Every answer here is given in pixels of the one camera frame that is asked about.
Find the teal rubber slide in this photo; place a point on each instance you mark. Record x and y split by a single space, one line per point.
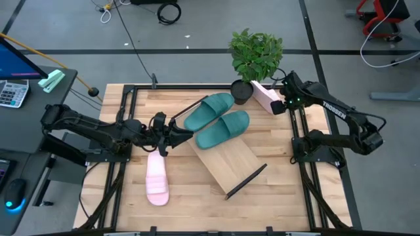
208 111
223 129

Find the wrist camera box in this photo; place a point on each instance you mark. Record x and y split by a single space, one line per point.
160 121
278 107

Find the grey desk calculator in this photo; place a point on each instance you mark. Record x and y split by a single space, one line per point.
13 93

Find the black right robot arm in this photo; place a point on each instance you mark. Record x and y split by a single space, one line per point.
334 109

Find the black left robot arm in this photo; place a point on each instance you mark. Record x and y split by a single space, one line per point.
85 126

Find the red and black cart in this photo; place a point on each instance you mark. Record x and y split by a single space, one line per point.
393 8

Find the wooden shelf with black frame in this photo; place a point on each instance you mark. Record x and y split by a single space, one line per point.
226 160

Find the dark grey desk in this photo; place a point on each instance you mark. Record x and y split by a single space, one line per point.
19 131

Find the pink rubber slide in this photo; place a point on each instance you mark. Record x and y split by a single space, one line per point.
264 95
157 180

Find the grey furniture foot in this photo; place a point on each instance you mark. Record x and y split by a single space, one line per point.
393 95

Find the black computer mouse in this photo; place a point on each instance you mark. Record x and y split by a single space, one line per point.
14 193

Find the black table frame rails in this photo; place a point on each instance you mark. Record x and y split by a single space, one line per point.
197 86

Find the mint green stapler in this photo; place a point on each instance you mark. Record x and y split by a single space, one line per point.
52 81

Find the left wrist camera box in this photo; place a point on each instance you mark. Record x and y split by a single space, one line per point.
160 121

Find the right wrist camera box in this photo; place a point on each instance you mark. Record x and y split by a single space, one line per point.
278 107

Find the green plant in black pot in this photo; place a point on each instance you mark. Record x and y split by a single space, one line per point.
256 55

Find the desk monitor with blue screen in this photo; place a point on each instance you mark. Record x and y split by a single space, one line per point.
16 62

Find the black keyboard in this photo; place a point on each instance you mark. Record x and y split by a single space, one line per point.
4 173

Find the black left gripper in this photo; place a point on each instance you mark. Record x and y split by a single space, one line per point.
160 139

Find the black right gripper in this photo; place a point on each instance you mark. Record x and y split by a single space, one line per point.
292 90

